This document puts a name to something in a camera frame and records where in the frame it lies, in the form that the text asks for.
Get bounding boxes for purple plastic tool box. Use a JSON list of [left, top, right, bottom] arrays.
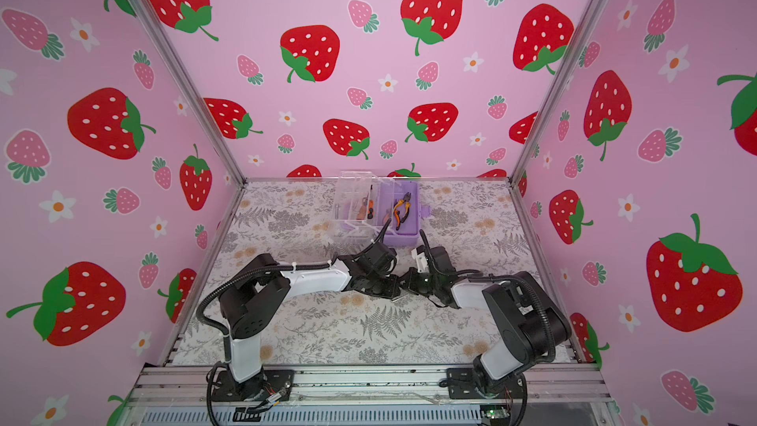
[[375, 179, 430, 248]]

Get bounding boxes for yellow handled combination pliers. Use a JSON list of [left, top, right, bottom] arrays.
[[393, 192, 412, 231]]

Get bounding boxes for large orange handled screwdriver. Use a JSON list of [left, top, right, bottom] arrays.
[[354, 189, 369, 221]]

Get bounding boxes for small orange handled screwdriver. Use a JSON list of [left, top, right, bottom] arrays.
[[362, 185, 375, 220]]

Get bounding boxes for orange handled needle-nose pliers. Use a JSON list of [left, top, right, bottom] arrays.
[[382, 201, 395, 224]]

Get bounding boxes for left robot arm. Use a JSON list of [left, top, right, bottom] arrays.
[[195, 241, 400, 384]]

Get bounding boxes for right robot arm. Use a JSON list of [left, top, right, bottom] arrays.
[[400, 246, 572, 388]]

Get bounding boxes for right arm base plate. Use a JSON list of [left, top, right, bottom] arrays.
[[439, 367, 528, 400]]

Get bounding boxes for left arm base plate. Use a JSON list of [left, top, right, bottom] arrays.
[[211, 369, 295, 402]]

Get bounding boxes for aluminium front rail frame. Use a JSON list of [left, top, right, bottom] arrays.
[[116, 363, 624, 425]]

